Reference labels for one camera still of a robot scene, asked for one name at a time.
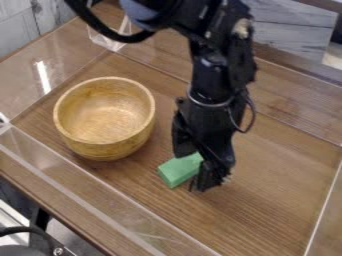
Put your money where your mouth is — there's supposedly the clear acrylic corner bracket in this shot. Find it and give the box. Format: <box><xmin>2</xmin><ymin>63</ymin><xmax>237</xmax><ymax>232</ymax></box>
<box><xmin>83</xmin><ymin>11</ymin><xmax>134</xmax><ymax>53</ymax></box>

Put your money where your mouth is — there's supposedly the brown wooden bowl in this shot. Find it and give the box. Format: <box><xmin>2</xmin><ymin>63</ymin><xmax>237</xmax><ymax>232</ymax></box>
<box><xmin>54</xmin><ymin>76</ymin><xmax>157</xmax><ymax>161</ymax></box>

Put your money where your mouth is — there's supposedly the black cable under table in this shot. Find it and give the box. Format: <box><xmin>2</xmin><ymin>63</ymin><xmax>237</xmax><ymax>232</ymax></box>
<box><xmin>0</xmin><ymin>225</ymin><xmax>49</xmax><ymax>256</ymax></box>

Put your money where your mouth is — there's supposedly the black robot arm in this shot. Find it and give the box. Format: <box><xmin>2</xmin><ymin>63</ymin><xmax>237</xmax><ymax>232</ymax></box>
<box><xmin>65</xmin><ymin>0</ymin><xmax>258</xmax><ymax>192</ymax></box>

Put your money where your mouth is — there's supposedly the clear acrylic tray wall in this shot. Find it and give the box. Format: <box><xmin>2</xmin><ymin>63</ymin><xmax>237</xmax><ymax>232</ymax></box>
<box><xmin>0</xmin><ymin>113</ymin><xmax>220</xmax><ymax>256</ymax></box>

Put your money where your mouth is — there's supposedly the black table leg bracket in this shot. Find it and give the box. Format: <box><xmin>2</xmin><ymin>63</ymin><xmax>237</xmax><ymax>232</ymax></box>
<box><xmin>29</xmin><ymin>207</ymin><xmax>78</xmax><ymax>256</ymax></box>

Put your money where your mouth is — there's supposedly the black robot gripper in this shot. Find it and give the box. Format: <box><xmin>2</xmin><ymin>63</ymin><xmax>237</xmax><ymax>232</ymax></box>
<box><xmin>172</xmin><ymin>87</ymin><xmax>252</xmax><ymax>193</ymax></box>

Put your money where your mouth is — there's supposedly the green rectangular block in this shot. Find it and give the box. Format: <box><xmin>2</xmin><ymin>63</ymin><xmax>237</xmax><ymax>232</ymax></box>
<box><xmin>158</xmin><ymin>153</ymin><xmax>202</xmax><ymax>189</ymax></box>

